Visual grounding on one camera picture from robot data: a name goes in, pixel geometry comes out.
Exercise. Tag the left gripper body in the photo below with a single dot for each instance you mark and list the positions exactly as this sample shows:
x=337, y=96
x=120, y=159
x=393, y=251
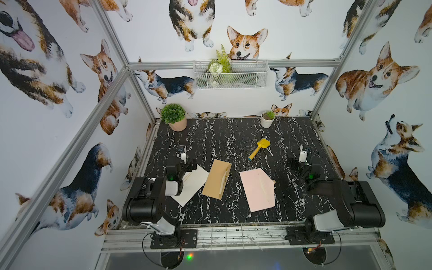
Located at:
x=177, y=159

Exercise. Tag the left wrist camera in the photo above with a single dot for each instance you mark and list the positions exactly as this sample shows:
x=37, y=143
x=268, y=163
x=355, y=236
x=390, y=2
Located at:
x=182, y=150

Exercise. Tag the pink envelope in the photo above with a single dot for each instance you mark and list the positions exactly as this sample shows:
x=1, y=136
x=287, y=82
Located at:
x=259, y=189

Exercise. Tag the fern and white flower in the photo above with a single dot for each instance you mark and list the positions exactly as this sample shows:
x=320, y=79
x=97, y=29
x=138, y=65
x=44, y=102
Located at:
x=220, y=69

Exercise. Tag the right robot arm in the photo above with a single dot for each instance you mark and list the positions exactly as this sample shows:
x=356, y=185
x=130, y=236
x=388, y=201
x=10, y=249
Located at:
x=355, y=206

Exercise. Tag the small plant white pot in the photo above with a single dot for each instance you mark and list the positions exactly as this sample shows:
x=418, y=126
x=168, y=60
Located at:
x=267, y=119

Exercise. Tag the white envelope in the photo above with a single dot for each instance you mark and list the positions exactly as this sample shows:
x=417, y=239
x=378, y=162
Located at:
x=192, y=183

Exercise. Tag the white wire wall basket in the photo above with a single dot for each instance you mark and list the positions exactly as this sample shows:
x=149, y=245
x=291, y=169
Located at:
x=246, y=74

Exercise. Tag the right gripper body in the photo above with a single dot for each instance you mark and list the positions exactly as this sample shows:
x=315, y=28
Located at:
x=296, y=165

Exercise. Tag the brown kraft envelope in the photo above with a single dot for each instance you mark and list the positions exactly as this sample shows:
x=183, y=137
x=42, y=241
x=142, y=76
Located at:
x=217, y=179

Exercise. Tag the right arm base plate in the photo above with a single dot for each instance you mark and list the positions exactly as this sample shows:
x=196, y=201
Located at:
x=300, y=235

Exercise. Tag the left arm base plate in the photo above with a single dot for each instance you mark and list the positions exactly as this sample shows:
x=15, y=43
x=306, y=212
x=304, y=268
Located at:
x=185, y=238

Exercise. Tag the green plant pink pot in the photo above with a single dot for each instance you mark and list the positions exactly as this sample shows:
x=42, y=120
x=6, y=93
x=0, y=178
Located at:
x=175, y=116

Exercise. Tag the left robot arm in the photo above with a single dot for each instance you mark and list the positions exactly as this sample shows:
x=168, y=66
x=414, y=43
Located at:
x=145, y=203

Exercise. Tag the yellow toy shovel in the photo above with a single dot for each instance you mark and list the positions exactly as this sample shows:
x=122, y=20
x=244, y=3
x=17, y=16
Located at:
x=263, y=143

